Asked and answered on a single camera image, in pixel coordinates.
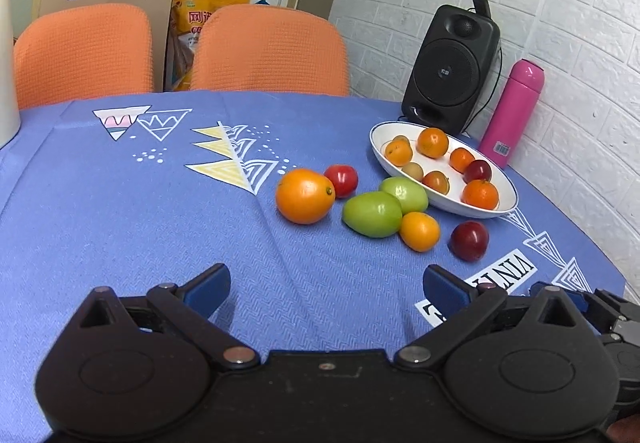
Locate black speaker cable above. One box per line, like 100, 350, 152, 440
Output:
462, 46, 504, 137

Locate yellow plastic packet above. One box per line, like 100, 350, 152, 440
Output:
164, 0, 257, 92

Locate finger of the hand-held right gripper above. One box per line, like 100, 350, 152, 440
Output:
530, 280, 640, 341

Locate red-orange plum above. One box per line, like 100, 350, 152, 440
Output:
422, 170, 450, 196

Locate small smooth orange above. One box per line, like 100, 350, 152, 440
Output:
384, 141, 414, 167

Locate small red tomato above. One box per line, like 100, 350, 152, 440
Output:
323, 164, 359, 199

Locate pink bottle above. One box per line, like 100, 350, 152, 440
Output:
478, 59, 546, 168

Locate small tangerine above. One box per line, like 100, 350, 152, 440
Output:
448, 148, 475, 173

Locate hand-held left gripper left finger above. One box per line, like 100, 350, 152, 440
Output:
64, 263, 261, 370

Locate green jujube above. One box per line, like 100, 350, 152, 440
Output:
378, 176, 430, 214
342, 191, 403, 238

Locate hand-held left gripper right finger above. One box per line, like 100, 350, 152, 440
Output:
395, 264, 585, 370

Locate large orange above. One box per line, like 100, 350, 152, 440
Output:
416, 127, 450, 159
275, 168, 336, 225

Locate white thermos jug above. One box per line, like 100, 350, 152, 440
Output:
0, 0, 21, 149

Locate black speaker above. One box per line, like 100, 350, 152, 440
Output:
401, 4, 502, 135

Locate bumpy mandarin orange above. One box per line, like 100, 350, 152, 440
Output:
460, 178, 500, 211

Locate dark red plum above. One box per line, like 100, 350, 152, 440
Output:
449, 221, 490, 263
464, 160, 493, 184

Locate blue printed tablecloth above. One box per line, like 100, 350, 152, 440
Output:
0, 90, 628, 443

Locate brown paper bag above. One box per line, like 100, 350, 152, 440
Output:
38, 0, 177, 92

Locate yellow-orange citrus fruit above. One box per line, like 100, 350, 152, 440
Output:
399, 212, 441, 252

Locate orange chair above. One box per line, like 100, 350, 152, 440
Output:
189, 4, 350, 97
13, 3, 155, 110

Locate white plate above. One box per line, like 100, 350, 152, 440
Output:
369, 121, 519, 219

